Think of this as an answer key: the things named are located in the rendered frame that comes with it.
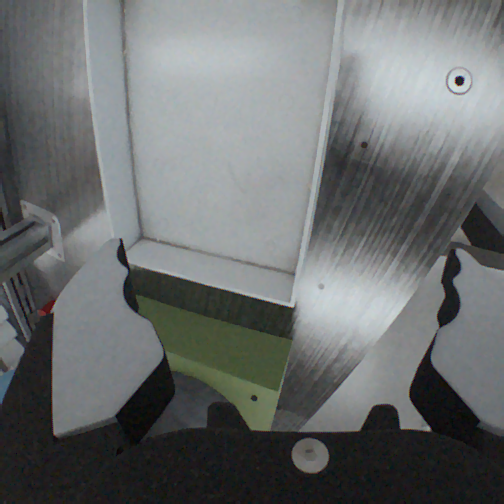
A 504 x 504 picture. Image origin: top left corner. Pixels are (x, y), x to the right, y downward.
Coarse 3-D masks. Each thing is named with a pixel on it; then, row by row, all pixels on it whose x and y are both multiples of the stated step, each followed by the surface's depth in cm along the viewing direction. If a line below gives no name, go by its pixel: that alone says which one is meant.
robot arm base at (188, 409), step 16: (176, 384) 34; (192, 384) 35; (176, 400) 33; (192, 400) 33; (208, 400) 34; (224, 400) 35; (160, 416) 32; (176, 416) 32; (192, 416) 32; (160, 432) 30
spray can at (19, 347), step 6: (12, 342) 58; (18, 342) 59; (6, 348) 56; (12, 348) 57; (18, 348) 58; (24, 348) 60; (0, 354) 55; (6, 354) 56; (12, 354) 57; (18, 354) 58; (6, 360) 55; (12, 360) 57; (0, 372) 54
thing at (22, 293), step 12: (0, 180) 40; (0, 192) 40; (0, 204) 41; (0, 216) 42; (0, 228) 43; (24, 276) 51; (12, 288) 49; (24, 288) 53; (12, 300) 50; (24, 300) 53; (24, 312) 55; (24, 324) 55; (36, 324) 59
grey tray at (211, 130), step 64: (128, 0) 22; (192, 0) 20; (256, 0) 19; (320, 0) 18; (128, 64) 25; (192, 64) 23; (256, 64) 22; (320, 64) 21; (128, 128) 28; (192, 128) 27; (256, 128) 25; (320, 128) 19; (128, 192) 31; (192, 192) 30; (256, 192) 28; (128, 256) 32; (192, 256) 33; (256, 256) 32
